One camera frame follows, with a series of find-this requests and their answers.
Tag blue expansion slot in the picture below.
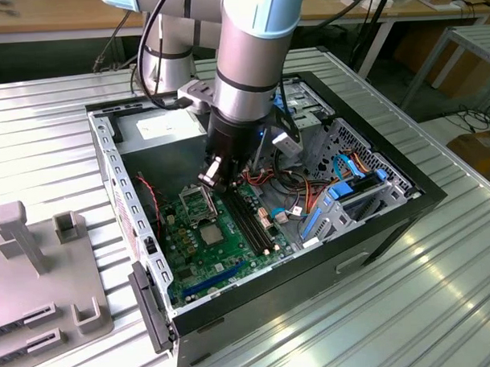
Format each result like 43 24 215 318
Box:
181 259 250 299

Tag blue flat wire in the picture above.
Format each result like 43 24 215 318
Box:
331 151 369 185

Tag green motherboard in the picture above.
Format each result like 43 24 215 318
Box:
158 179 299 311

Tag orange black wire bundle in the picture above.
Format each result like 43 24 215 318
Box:
242 163 344 221

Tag metal socket cover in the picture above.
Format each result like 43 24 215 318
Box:
178 183 220 227

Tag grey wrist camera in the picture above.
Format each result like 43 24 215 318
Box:
175 80 218 115

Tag silver drive bay cage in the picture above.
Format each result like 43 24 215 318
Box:
271 77 338 175

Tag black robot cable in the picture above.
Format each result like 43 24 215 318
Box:
133 0 195 114

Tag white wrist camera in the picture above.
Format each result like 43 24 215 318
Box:
270 131 304 157

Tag black PC case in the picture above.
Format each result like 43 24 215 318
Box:
83 65 455 367

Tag blue wire white connector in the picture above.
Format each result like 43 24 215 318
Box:
268 205 290 225

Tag red black twisted wire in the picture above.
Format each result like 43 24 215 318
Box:
134 172 170 241

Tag silver topped CPU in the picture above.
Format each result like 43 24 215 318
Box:
199 223 225 248

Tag black camera bracket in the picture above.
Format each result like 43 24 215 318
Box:
265 101 304 146

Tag wooden desk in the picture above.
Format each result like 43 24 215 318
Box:
0 0 490 93

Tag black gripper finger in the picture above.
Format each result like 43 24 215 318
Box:
196 154 231 195

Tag grey parts rack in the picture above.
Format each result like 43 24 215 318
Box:
0 198 117 367

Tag RAM slot white latches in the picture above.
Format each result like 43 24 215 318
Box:
224 187 272 257
233 184 282 252

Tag blue plastic rail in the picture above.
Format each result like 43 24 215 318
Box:
299 207 325 242

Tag RAM slot black latches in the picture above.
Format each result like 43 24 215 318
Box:
229 186 275 254
220 188 266 258

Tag silver disk bay cage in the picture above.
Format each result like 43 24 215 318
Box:
296 177 418 247

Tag CPU socket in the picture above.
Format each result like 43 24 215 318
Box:
194 220 228 253

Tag hard disk in blue carrier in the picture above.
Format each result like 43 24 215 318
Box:
326 167 389 201

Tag grey power supply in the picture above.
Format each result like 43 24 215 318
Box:
112 105 211 205

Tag white flat box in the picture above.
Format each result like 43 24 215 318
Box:
340 0 395 11

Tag grey metal frame table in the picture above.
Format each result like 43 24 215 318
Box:
396 23 490 114

